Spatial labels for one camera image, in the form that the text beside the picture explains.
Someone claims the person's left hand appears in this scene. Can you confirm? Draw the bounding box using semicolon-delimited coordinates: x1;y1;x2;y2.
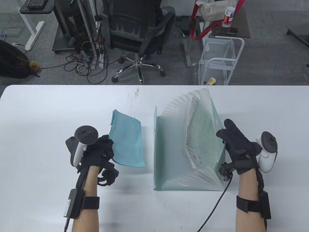
78;135;119;186

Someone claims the person's right hand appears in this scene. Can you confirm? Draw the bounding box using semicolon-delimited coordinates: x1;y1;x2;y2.
216;119;262;176

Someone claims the blue paper document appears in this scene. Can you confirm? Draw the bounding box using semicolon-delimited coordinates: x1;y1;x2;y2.
109;109;146;168

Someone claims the mint green accordion folder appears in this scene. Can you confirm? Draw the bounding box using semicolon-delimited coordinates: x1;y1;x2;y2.
153;87;229;192

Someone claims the person's left forearm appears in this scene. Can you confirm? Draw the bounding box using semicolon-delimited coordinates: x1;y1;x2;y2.
71;166;100;232

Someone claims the person's right forearm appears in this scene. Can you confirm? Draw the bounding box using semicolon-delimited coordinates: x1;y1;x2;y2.
235;168;267;232

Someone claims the grey white handheld controller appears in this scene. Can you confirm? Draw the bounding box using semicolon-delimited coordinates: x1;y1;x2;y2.
255;131;278;173
66;126;99;167

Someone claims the black labelled wrist box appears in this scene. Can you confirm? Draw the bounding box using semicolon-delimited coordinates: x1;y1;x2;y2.
260;190;271;220
63;189;84;219

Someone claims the brown plush toy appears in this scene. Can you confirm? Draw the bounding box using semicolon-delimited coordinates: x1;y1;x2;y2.
29;61;42;73

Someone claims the short aluminium extrusion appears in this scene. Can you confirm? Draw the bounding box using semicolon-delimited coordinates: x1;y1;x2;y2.
183;39;193;67

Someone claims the black smartphone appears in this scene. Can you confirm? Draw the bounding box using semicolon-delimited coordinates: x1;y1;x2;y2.
216;27;239;34

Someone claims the dark brown side table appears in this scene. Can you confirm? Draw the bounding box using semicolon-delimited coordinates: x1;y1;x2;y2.
210;6;251;38

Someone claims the black backpack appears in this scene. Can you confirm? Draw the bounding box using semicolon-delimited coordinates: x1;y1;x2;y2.
0;40;31;78

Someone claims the black office chair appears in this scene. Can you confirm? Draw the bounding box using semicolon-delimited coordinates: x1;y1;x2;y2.
100;0;176;85

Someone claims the black stand base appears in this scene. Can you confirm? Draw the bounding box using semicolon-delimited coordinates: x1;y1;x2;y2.
287;23;309;49

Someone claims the black computer tower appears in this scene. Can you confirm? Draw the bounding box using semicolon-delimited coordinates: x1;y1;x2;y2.
52;0;88;54

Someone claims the white leg standing desk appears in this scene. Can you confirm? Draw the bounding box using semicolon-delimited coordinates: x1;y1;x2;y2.
16;0;55;51

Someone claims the clear plastic water bottle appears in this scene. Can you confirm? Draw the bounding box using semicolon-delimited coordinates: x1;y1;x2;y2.
222;0;238;28

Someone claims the black keyboard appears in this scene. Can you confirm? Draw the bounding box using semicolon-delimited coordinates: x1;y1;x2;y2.
25;0;48;9

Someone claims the black wrist strap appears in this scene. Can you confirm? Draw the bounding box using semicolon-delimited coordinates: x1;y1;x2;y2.
236;195;262;213
81;197;100;210

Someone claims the tangle of black cables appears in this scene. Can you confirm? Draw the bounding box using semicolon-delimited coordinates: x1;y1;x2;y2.
63;34;121;84

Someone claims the white wire cart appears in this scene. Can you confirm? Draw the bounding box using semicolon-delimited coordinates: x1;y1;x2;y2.
198;31;245;86

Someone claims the aluminium frame rail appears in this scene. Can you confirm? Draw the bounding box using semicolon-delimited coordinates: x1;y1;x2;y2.
77;0;108;71

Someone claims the beige bag with red strap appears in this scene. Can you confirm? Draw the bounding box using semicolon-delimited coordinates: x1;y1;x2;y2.
190;0;246;40

